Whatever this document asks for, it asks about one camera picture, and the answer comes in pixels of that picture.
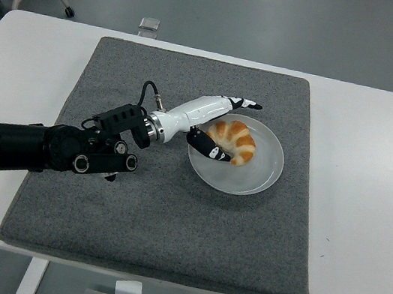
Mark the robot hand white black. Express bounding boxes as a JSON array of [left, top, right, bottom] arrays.
[[152, 83, 266, 169]]

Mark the croissant bread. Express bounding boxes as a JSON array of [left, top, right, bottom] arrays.
[[201, 116, 261, 170]]

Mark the round grey plate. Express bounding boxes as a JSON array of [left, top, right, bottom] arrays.
[[180, 106, 292, 203]]

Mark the small metal floor box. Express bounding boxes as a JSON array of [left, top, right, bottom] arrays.
[[136, 15, 162, 41]]

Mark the grey felt mat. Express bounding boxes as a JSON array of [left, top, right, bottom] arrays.
[[0, 22, 348, 294]]

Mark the white table leg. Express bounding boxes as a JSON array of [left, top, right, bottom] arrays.
[[13, 254, 50, 294]]

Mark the white bracket under table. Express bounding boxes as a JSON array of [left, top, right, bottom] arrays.
[[113, 277, 146, 294]]

